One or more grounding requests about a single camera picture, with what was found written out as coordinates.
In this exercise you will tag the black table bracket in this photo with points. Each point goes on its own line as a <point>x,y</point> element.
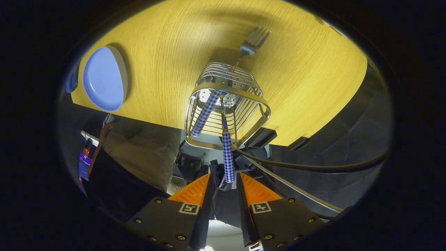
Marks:
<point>299,143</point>
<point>263,137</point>

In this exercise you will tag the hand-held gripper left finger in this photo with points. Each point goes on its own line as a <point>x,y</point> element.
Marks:
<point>205,209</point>

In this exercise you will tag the person's khaki trousers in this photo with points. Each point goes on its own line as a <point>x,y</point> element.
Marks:
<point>146,153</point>

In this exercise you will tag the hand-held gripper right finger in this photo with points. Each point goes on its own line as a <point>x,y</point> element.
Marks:
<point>244,209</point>

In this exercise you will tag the blue cloth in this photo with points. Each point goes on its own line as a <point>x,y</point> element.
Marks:
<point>72,82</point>

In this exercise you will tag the blue plate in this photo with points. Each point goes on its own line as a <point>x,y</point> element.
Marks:
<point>102,78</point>

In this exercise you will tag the white flat device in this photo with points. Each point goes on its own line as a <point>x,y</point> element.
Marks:
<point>89,136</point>

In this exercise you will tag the lit purple screen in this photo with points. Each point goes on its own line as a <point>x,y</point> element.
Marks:
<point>84,167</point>

